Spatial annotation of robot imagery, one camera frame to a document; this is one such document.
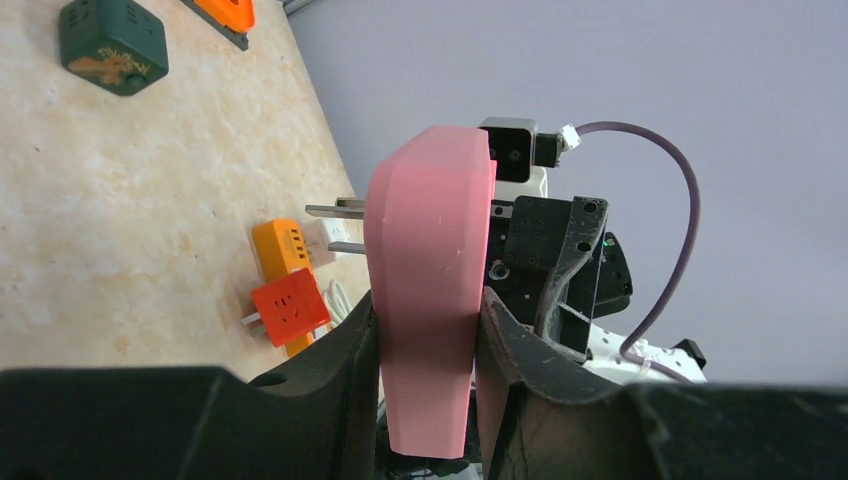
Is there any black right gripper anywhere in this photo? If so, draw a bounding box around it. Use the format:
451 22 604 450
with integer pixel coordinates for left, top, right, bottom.
484 195 633 363

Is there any white coiled cable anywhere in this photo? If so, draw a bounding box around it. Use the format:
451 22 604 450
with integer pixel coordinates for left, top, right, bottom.
311 278 356 339

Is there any pink triangular power strip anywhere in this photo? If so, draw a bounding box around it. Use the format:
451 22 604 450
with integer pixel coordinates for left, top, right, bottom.
364 126 496 459

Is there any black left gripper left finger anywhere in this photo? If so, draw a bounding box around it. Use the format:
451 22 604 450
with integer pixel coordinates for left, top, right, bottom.
1 296 378 479

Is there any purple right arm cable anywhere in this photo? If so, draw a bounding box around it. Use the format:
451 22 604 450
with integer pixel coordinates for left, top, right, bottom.
574 121 702 382

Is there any red cube socket adapter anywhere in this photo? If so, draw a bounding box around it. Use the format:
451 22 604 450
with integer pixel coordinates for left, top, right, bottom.
241 269 332 347

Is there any dark green cube adapter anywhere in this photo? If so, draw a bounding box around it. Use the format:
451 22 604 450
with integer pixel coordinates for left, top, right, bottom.
58 0 170 97

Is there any orange power strip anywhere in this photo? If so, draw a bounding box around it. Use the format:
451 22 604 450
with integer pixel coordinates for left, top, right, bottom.
251 218 315 358

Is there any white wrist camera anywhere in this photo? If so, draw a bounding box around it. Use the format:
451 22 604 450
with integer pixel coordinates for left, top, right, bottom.
479 116 548 201

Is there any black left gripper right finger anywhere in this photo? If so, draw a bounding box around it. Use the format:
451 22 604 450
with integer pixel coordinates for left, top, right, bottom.
476 289 847 479

